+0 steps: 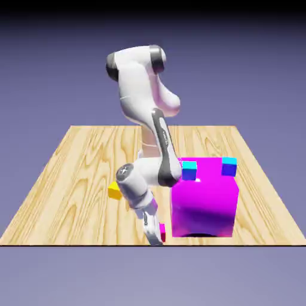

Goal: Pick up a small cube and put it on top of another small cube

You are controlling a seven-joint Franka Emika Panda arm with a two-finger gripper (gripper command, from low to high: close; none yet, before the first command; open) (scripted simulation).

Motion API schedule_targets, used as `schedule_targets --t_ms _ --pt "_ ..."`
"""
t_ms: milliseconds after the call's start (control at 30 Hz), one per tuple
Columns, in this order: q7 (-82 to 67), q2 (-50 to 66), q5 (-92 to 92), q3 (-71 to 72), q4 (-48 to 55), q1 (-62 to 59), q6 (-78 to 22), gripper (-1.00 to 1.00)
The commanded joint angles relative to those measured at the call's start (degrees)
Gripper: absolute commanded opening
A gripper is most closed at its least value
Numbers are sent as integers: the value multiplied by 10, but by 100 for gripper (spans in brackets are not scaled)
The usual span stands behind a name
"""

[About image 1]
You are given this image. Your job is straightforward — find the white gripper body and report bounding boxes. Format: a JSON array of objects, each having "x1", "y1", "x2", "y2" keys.
[{"x1": 142, "y1": 209, "x2": 164, "y2": 247}]

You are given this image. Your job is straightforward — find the small yellow cube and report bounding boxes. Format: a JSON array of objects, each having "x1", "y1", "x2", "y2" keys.
[{"x1": 107, "y1": 181, "x2": 123, "y2": 201}]

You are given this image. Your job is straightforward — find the small cyan cube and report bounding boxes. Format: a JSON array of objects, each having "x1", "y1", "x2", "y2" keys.
[
  {"x1": 181, "y1": 161, "x2": 198, "y2": 181},
  {"x1": 221, "y1": 157, "x2": 238, "y2": 178}
]

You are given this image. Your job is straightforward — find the large magenta box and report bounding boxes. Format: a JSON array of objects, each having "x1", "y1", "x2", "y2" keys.
[{"x1": 171, "y1": 157, "x2": 240, "y2": 238}]

